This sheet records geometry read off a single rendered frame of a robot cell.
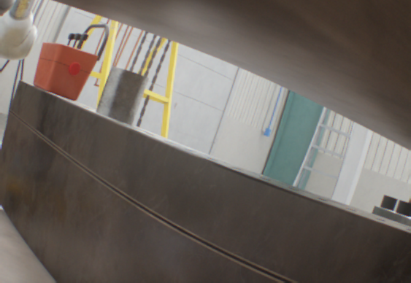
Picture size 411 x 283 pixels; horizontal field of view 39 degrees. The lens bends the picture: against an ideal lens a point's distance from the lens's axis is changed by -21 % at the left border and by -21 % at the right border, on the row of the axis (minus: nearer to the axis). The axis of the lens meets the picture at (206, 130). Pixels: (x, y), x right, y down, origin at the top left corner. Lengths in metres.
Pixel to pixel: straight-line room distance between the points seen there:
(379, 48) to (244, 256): 0.31
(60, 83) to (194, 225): 0.82
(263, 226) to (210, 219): 0.10
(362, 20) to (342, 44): 0.05
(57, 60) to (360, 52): 1.01
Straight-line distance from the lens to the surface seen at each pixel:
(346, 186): 4.25
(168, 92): 9.32
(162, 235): 0.94
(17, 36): 2.21
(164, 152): 0.98
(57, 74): 1.61
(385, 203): 1.99
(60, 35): 9.83
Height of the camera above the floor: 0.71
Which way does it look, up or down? level
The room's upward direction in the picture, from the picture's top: 19 degrees clockwise
